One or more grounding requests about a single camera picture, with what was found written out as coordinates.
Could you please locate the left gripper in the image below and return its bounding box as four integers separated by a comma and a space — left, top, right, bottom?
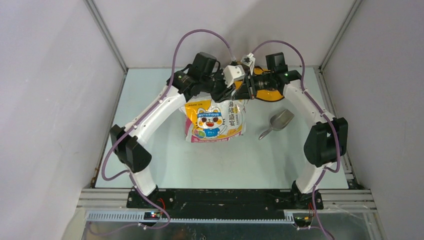
200, 68, 236, 104

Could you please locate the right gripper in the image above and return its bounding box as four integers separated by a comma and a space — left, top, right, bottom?
232, 69, 276, 100

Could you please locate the yellow double pet bowl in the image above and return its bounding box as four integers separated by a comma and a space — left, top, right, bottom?
254, 66, 284, 103

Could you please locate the pet food bag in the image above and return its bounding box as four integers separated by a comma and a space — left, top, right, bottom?
179, 96, 246, 143

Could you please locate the metal food scoop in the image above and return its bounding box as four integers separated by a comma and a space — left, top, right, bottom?
258, 109, 295, 140

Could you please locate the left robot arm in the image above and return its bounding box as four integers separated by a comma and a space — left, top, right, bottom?
110, 52, 245, 208

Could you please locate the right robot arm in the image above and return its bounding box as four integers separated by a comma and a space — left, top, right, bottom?
223, 52, 348, 209

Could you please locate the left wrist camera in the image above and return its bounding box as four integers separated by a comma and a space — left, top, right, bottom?
222, 64, 245, 89

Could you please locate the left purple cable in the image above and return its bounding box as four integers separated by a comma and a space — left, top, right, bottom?
100, 29, 238, 237

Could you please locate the purple cable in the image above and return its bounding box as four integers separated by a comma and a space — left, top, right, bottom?
250, 40, 342, 240
100, 29, 238, 237

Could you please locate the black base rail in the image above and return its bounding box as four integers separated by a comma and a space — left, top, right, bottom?
126, 188, 324, 221

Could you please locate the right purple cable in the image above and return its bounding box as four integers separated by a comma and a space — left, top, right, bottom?
250, 40, 342, 240

